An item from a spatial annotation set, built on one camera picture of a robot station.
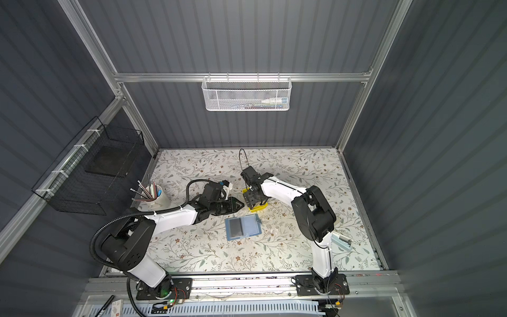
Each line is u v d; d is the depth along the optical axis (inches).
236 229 34.8
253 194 27.5
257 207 36.6
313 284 26.2
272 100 35.9
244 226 35.0
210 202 28.1
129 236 19.7
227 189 32.6
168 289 27.8
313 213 20.5
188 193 28.3
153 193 35.9
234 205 31.0
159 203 34.9
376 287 29.2
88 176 28.7
